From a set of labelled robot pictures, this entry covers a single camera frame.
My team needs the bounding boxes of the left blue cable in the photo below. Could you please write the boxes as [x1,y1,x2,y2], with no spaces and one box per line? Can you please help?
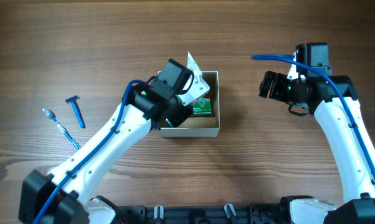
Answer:
[31,79,148,224]

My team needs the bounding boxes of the blue cable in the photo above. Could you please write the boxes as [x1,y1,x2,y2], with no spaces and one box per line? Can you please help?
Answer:
[251,54,375,209]
[31,79,148,224]

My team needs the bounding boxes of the right blue cable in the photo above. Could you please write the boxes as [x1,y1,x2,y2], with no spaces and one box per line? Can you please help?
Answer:
[251,54,375,209]

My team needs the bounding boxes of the blue disposable razor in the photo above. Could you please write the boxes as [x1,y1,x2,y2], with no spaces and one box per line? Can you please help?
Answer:
[65,95,85,128]

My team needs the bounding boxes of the green Dettol soap box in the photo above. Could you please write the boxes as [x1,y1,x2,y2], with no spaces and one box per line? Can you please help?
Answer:
[192,98,212,116]

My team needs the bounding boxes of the teal Colgate toothpaste tube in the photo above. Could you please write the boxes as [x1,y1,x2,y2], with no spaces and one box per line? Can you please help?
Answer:
[165,118,174,128]

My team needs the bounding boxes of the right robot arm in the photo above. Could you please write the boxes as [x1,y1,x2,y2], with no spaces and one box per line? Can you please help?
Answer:
[252,42,375,223]

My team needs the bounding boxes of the white lotion tube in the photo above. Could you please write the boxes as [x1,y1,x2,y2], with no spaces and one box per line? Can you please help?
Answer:
[187,52,202,76]

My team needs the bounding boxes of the white cardboard box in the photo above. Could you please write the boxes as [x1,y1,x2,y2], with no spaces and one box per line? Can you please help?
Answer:
[159,71,221,138]

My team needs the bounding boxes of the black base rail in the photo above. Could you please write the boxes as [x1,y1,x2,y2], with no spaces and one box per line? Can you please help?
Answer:
[118,203,292,224]

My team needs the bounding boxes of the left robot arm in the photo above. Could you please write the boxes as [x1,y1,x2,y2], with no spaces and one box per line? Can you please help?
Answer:
[18,59,200,223]

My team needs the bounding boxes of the blue white toothbrush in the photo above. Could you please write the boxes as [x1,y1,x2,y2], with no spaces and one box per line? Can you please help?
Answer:
[42,108,80,150]

